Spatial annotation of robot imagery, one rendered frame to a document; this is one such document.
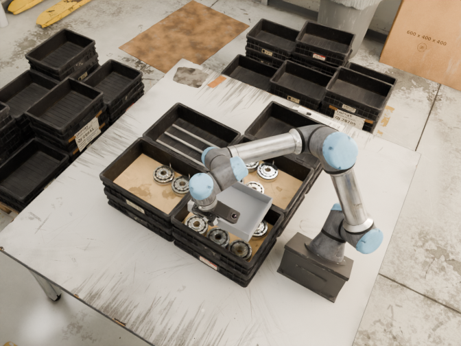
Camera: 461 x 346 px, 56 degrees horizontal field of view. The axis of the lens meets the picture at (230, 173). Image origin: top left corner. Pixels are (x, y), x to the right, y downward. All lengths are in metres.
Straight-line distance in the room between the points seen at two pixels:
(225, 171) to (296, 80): 2.10
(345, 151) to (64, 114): 1.99
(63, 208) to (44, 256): 0.26
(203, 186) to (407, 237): 2.07
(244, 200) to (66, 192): 0.96
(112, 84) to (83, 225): 1.42
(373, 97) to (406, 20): 1.25
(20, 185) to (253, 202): 1.68
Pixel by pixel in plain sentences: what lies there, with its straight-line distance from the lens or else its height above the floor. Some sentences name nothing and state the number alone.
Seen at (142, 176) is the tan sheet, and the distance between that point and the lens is 2.10.
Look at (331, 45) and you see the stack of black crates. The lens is 3.59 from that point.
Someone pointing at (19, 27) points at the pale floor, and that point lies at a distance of 4.80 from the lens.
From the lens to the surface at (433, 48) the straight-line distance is 4.36.
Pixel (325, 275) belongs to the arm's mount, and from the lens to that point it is 1.83.
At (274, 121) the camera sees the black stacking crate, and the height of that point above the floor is 0.83.
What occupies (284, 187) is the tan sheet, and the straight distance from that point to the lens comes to 2.08.
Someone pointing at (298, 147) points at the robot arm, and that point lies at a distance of 1.57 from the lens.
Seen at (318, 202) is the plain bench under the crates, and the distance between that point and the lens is 2.23.
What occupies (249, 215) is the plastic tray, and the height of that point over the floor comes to 1.05.
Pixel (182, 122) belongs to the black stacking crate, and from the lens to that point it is 2.33.
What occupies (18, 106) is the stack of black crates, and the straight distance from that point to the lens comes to 3.31.
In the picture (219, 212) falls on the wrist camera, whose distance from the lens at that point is 1.48.
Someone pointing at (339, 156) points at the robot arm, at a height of 1.40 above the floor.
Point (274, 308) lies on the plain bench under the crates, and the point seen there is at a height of 0.70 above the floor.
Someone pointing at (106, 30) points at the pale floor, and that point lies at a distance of 4.55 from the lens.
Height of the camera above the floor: 2.48
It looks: 52 degrees down
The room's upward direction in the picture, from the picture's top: 5 degrees clockwise
